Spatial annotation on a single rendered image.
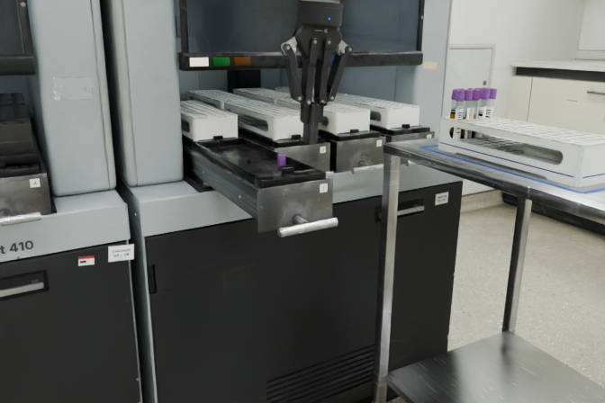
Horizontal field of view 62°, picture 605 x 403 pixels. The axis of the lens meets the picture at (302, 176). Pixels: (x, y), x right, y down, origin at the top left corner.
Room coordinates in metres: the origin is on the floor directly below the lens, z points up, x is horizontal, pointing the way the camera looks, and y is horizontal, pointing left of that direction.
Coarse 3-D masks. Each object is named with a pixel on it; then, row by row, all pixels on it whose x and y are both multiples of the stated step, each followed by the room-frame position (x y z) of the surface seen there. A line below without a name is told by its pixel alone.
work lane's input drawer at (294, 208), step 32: (192, 160) 1.00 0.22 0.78; (224, 160) 0.87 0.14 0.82; (256, 160) 0.93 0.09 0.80; (288, 160) 0.89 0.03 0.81; (224, 192) 0.85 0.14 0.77; (256, 192) 0.73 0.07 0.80; (288, 192) 0.75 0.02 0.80; (320, 192) 0.78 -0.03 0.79; (288, 224) 0.75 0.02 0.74; (320, 224) 0.73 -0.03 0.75
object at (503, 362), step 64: (384, 192) 1.01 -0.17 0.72; (512, 192) 0.73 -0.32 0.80; (576, 192) 0.68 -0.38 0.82; (384, 256) 1.00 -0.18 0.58; (512, 256) 1.21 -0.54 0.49; (384, 320) 1.00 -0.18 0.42; (512, 320) 1.20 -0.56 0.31; (384, 384) 1.00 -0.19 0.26; (448, 384) 0.97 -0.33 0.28; (512, 384) 0.98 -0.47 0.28; (576, 384) 0.98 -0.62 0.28
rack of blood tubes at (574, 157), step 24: (456, 120) 0.93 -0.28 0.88; (480, 120) 0.93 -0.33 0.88; (504, 120) 0.95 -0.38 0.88; (456, 144) 0.92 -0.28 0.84; (480, 144) 0.90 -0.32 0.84; (504, 144) 0.90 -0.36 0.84; (528, 144) 0.90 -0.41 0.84; (552, 144) 0.75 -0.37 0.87; (576, 144) 0.71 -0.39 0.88; (600, 144) 0.72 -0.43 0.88; (528, 168) 0.78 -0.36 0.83; (552, 168) 0.74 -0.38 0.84; (576, 168) 0.71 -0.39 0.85; (600, 168) 0.73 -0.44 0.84
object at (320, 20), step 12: (300, 12) 0.85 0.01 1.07; (312, 12) 0.83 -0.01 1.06; (324, 12) 0.83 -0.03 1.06; (336, 12) 0.84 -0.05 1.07; (300, 24) 0.85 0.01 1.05; (312, 24) 0.84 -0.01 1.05; (324, 24) 0.83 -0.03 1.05; (336, 24) 0.85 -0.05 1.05; (300, 36) 0.85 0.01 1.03; (312, 36) 0.86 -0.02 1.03; (324, 36) 0.86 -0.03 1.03; (336, 36) 0.87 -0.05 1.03; (300, 48) 0.85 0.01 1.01
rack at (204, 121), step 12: (180, 108) 1.19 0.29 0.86; (192, 108) 1.20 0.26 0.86; (204, 108) 1.19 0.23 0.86; (216, 108) 1.19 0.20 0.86; (192, 120) 1.05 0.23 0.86; (204, 120) 1.05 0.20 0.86; (216, 120) 1.06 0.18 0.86; (228, 120) 1.08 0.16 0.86; (192, 132) 1.05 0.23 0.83; (204, 132) 1.05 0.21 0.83; (216, 132) 1.06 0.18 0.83; (228, 132) 1.08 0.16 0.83
